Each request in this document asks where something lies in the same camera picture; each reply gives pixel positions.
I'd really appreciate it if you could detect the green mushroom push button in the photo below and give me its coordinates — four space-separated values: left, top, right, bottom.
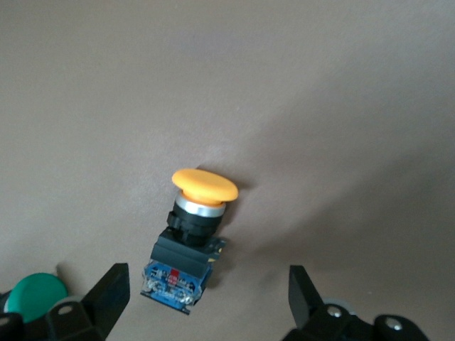
0 271 70 325

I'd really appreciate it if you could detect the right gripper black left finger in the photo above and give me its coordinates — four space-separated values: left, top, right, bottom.
44 262 130 341

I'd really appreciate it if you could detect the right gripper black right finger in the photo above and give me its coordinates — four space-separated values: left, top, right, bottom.
284 264 378 341

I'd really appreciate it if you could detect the yellow push button red contact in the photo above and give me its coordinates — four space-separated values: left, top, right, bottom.
139 167 240 315

